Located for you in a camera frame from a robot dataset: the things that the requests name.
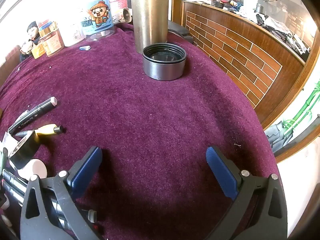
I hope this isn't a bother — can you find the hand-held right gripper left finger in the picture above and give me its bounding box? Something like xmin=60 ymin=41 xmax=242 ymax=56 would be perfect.
xmin=20 ymin=146 xmax=104 ymax=240

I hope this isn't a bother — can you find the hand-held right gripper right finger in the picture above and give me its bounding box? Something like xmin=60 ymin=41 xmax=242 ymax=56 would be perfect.
xmin=205 ymin=146 xmax=288 ymax=240

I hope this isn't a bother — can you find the white eraser block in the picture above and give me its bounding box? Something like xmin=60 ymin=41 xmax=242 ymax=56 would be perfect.
xmin=17 ymin=159 xmax=48 ymax=180

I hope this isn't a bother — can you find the yellow black pen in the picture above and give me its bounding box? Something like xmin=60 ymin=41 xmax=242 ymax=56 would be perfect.
xmin=15 ymin=124 xmax=64 ymax=138

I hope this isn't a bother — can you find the black tape roll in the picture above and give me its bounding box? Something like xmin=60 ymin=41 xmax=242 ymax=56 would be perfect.
xmin=9 ymin=130 xmax=42 ymax=169

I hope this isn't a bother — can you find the black marker grey cap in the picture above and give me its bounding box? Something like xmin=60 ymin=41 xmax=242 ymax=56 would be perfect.
xmin=2 ymin=169 xmax=98 ymax=224

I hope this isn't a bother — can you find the black marker white cap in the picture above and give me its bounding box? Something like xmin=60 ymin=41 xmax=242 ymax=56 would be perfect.
xmin=7 ymin=96 xmax=58 ymax=135

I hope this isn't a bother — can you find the purple tablecloth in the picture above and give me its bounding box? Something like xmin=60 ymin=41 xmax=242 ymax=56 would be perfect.
xmin=0 ymin=22 xmax=280 ymax=240

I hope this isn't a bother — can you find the wooden counter brick pattern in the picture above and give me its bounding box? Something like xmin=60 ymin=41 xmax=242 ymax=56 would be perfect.
xmin=172 ymin=0 xmax=320 ymax=130

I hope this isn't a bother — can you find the steel thermos lid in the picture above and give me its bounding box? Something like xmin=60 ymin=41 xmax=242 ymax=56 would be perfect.
xmin=142 ymin=43 xmax=187 ymax=81

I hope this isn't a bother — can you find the yellow tape roll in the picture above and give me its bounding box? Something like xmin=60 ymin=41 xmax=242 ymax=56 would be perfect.
xmin=31 ymin=44 xmax=47 ymax=59

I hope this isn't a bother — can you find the orange label glass jar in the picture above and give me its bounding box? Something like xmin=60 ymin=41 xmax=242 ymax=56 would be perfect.
xmin=39 ymin=27 xmax=65 ymax=57

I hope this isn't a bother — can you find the white plastic jar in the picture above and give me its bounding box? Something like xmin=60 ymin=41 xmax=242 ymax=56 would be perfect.
xmin=61 ymin=17 xmax=85 ymax=47

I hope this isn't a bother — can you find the black leather seat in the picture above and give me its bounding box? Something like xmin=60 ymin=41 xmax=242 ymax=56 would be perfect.
xmin=167 ymin=19 xmax=194 ymax=44

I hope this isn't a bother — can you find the toothpick container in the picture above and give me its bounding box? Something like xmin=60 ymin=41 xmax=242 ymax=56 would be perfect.
xmin=37 ymin=19 xmax=59 ymax=36

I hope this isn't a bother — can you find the clear jar cartoon label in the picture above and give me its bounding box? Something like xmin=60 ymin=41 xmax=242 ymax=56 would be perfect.
xmin=79 ymin=0 xmax=116 ymax=42

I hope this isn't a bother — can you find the counter clutter pile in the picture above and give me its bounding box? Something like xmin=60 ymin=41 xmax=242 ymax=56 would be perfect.
xmin=207 ymin=0 xmax=315 ymax=60

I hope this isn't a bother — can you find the small white round object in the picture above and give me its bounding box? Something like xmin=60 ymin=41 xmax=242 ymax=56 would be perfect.
xmin=122 ymin=7 xmax=132 ymax=23

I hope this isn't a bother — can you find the steel thermos flask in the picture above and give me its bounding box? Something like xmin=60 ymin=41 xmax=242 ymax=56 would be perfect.
xmin=130 ymin=0 xmax=172 ymax=55

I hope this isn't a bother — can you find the pink woven basket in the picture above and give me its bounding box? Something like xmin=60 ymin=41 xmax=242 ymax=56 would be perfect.
xmin=109 ymin=0 xmax=132 ymax=15

